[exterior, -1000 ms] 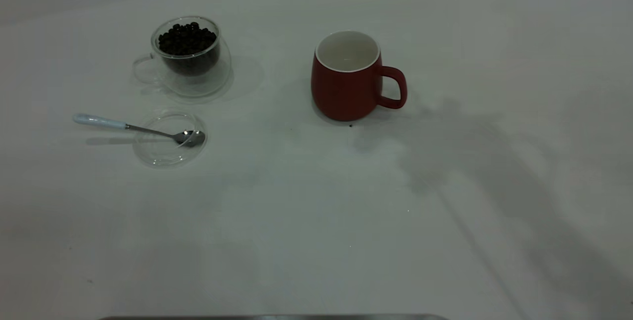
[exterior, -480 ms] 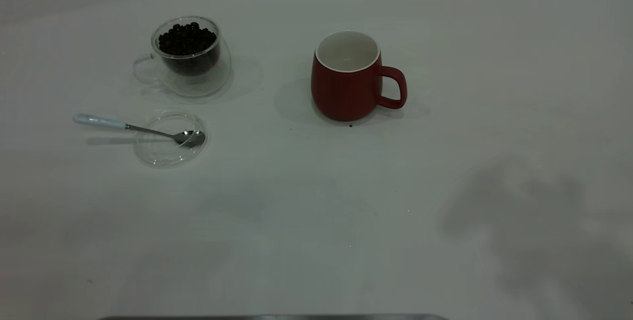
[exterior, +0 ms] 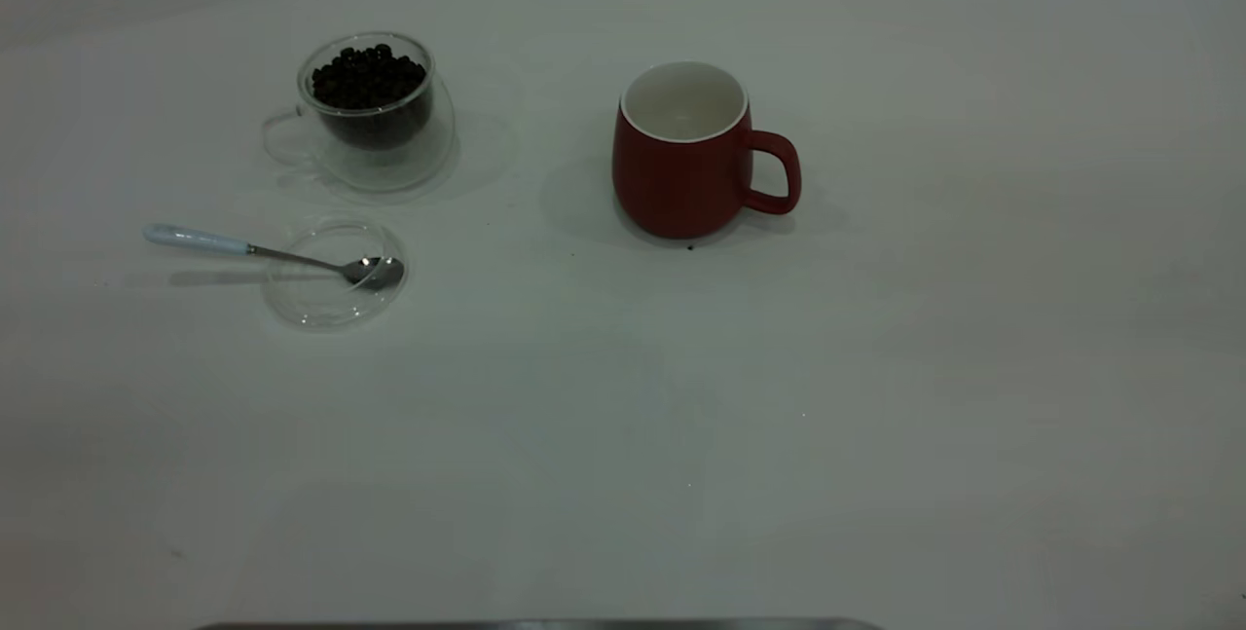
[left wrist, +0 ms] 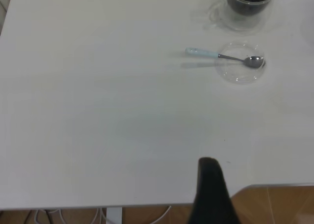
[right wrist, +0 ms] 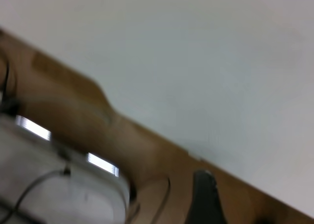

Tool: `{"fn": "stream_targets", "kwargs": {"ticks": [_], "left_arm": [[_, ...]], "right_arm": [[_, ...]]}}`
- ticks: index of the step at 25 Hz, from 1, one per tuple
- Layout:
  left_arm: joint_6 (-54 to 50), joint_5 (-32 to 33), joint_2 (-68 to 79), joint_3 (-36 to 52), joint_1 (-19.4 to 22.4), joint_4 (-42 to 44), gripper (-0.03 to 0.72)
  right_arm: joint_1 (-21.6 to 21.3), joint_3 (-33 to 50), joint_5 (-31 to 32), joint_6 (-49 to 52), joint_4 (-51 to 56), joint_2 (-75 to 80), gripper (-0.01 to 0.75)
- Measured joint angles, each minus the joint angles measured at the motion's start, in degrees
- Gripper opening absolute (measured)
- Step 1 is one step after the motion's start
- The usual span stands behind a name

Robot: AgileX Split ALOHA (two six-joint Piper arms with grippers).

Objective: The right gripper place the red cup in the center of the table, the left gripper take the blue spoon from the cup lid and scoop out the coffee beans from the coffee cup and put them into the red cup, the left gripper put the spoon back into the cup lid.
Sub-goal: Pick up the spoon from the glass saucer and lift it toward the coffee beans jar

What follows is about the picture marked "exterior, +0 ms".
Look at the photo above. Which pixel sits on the red ceramic mug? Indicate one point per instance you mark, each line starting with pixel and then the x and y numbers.
pixel 672 182

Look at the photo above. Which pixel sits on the clear round glass lid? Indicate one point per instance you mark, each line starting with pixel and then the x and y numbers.
pixel 311 307

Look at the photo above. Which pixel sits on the dark coffee beans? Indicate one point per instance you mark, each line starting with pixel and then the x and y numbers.
pixel 370 85

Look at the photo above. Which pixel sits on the clear double-wall glass cup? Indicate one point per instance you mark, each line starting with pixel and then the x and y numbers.
pixel 389 165

